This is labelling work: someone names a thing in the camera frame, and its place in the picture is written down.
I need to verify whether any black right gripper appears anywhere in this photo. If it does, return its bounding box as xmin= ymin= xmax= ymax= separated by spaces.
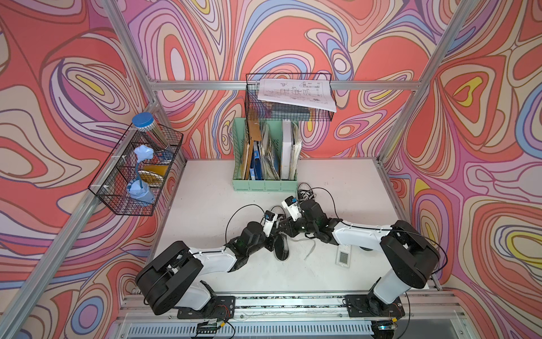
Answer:
xmin=276 ymin=213 xmax=317 ymax=238

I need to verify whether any black sneaker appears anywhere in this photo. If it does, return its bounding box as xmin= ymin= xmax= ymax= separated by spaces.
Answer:
xmin=271 ymin=215 xmax=316 ymax=261
xmin=297 ymin=182 xmax=315 ymax=201

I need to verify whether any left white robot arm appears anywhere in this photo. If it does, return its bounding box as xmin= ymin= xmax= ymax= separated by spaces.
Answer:
xmin=135 ymin=221 xmax=277 ymax=318

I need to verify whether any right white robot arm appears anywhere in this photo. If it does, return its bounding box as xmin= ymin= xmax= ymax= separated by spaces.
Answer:
xmin=277 ymin=196 xmax=440 ymax=309

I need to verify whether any white remote control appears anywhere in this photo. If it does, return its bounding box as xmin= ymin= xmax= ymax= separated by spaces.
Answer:
xmin=335 ymin=244 xmax=351 ymax=268

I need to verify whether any white book in organizer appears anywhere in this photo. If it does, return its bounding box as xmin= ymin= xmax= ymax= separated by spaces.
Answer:
xmin=281 ymin=120 xmax=294 ymax=180

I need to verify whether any green perforated file organizer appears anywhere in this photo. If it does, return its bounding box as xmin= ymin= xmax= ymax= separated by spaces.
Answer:
xmin=230 ymin=118 xmax=299 ymax=192

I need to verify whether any yellow tin in basket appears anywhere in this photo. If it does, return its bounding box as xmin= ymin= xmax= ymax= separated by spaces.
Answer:
xmin=138 ymin=165 xmax=168 ymax=188

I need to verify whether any white printed paper sheet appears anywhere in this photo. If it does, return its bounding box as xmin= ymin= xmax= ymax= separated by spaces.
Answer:
xmin=258 ymin=79 xmax=337 ymax=112

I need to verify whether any blue lidded jar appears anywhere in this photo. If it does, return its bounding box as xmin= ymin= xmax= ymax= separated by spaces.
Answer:
xmin=132 ymin=112 xmax=171 ymax=152

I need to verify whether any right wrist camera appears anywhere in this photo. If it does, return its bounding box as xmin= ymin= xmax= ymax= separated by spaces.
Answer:
xmin=282 ymin=196 xmax=302 ymax=221

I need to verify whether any black wire basket back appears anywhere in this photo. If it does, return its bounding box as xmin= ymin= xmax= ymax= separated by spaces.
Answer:
xmin=245 ymin=71 xmax=337 ymax=121

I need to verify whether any black wire basket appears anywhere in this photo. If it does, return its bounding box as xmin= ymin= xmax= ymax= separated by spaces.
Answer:
xmin=88 ymin=124 xmax=183 ymax=216
xmin=245 ymin=71 xmax=337 ymax=121

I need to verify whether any black wire basket left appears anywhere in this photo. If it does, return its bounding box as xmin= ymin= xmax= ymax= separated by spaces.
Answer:
xmin=88 ymin=124 xmax=183 ymax=216

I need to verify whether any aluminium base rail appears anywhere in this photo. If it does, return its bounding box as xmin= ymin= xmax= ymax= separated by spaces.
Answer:
xmin=110 ymin=289 xmax=476 ymax=338

